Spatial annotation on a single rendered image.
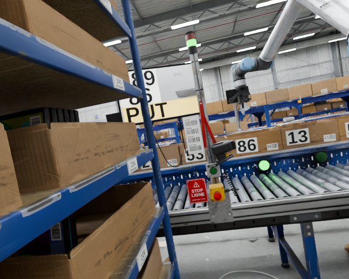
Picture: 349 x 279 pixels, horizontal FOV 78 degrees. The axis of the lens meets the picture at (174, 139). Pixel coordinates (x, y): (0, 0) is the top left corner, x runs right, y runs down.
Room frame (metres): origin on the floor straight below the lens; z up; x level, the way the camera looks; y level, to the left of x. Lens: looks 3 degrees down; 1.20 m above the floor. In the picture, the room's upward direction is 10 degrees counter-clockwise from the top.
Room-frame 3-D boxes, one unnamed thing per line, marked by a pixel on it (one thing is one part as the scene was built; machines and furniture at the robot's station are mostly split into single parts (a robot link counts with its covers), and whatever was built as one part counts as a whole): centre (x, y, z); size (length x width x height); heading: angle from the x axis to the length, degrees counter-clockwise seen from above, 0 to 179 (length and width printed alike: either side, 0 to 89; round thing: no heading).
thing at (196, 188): (1.12, -0.10, 0.85); 0.16 x 0.01 x 0.13; 81
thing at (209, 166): (1.10, -0.17, 0.95); 0.07 x 0.03 x 0.07; 81
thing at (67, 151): (0.55, 0.30, 1.19); 0.40 x 0.30 x 0.10; 171
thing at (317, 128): (1.73, -1.01, 0.96); 0.39 x 0.29 x 0.17; 81
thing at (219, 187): (1.06, -0.20, 0.84); 0.15 x 0.09 x 0.07; 81
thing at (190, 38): (1.13, -0.17, 1.62); 0.05 x 0.05 x 0.06
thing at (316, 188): (1.31, -0.75, 0.72); 0.52 x 0.05 x 0.05; 171
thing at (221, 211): (1.13, -0.17, 1.11); 0.12 x 0.05 x 0.88; 81
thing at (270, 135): (1.79, -0.63, 0.96); 0.39 x 0.29 x 0.17; 81
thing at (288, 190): (1.33, -0.62, 0.72); 0.52 x 0.05 x 0.05; 171
